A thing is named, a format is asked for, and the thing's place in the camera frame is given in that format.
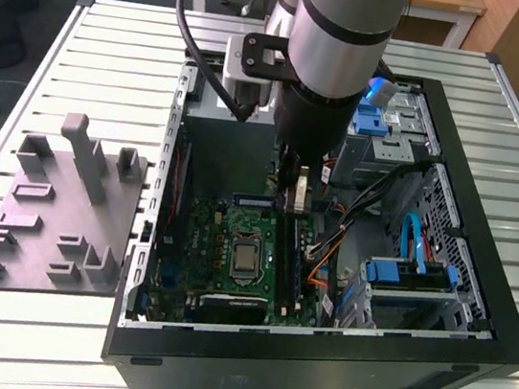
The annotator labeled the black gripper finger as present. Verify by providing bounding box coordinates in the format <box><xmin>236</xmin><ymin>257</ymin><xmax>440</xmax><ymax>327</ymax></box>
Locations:
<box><xmin>271</xmin><ymin>143</ymin><xmax>304</xmax><ymax>213</ymax></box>
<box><xmin>286</xmin><ymin>162</ymin><xmax>319</xmax><ymax>219</ymax></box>

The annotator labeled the black RAM slot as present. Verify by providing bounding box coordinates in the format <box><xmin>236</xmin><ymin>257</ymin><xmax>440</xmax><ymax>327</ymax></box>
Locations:
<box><xmin>269</xmin><ymin>213</ymin><xmax>301</xmax><ymax>318</ymax></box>

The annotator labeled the blue plastic drive carrier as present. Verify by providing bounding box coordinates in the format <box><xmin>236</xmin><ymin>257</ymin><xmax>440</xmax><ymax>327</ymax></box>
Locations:
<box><xmin>350</xmin><ymin>100</ymin><xmax>395</xmax><ymax>139</ymax></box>

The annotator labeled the grey power supply unit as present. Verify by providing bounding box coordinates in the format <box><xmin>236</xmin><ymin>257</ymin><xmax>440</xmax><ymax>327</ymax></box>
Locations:
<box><xmin>173</xmin><ymin>64</ymin><xmax>289</xmax><ymax>205</ymax></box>

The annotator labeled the silver CPU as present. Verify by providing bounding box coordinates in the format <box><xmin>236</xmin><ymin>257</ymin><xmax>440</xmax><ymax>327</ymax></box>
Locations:
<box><xmin>229</xmin><ymin>241</ymin><xmax>261</xmax><ymax>275</ymax></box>

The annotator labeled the grey metal optical drive cage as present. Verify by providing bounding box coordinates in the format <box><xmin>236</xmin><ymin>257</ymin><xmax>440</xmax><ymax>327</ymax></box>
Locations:
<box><xmin>332</xmin><ymin>79</ymin><xmax>449</xmax><ymax>198</ymax></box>

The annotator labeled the green motherboard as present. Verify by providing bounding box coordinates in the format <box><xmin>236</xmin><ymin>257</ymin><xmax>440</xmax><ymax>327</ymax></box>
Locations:
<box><xmin>145</xmin><ymin>183</ymin><xmax>337</xmax><ymax>344</ymax></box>

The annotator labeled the CPU socket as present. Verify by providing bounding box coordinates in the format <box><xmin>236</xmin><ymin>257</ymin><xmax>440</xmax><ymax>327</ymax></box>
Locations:
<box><xmin>223</xmin><ymin>230</ymin><xmax>269</xmax><ymax>290</ymax></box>

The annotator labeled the hard disk in blue carrier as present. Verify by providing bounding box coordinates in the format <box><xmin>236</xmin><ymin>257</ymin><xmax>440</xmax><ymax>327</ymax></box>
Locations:
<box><xmin>360</xmin><ymin>252</ymin><xmax>463</xmax><ymax>299</ymax></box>

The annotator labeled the black graphics card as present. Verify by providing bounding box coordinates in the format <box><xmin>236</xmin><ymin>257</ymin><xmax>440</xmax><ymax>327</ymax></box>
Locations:
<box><xmin>194</xmin><ymin>288</ymin><xmax>271</xmax><ymax>335</ymax></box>

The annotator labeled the grey metal disk bay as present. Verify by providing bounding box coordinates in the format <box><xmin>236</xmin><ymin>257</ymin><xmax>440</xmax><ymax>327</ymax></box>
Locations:
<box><xmin>335</xmin><ymin>254</ymin><xmax>492</xmax><ymax>347</ymax></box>

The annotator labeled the black open PC case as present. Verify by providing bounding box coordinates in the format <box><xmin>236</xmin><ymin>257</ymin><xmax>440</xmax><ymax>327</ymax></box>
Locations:
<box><xmin>95</xmin><ymin>36</ymin><xmax>519</xmax><ymax>389</ymax></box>

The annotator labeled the grey plastic parts rack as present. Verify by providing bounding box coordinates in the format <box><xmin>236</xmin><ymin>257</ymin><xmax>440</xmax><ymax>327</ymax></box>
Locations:
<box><xmin>0</xmin><ymin>100</ymin><xmax>160</xmax><ymax>314</ymax></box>

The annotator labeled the black power cable bundle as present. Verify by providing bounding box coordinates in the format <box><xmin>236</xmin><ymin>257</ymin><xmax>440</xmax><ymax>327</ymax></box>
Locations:
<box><xmin>305</xmin><ymin>145</ymin><xmax>435</xmax><ymax>276</ymax></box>

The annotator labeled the small side wrist camera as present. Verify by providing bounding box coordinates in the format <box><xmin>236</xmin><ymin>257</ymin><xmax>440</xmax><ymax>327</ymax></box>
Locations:
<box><xmin>363</xmin><ymin>74</ymin><xmax>398</xmax><ymax>112</ymax></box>

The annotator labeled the orange wire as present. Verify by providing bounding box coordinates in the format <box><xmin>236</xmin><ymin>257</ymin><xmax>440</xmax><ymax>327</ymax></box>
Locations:
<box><xmin>305</xmin><ymin>233</ymin><xmax>347</xmax><ymax>291</ymax></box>

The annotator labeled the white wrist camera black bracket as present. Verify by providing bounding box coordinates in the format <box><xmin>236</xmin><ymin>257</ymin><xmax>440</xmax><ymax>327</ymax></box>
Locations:
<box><xmin>217</xmin><ymin>28</ymin><xmax>305</xmax><ymax>116</ymax></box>

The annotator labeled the blue flat data cable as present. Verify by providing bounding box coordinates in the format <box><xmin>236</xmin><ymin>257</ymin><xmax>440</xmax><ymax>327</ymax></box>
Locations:
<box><xmin>395</xmin><ymin>210</ymin><xmax>437</xmax><ymax>277</ymax></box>

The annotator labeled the thick black camera cable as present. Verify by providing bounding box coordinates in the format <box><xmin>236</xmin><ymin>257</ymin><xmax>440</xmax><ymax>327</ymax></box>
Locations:
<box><xmin>161</xmin><ymin>0</ymin><xmax>276</xmax><ymax>126</ymax></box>

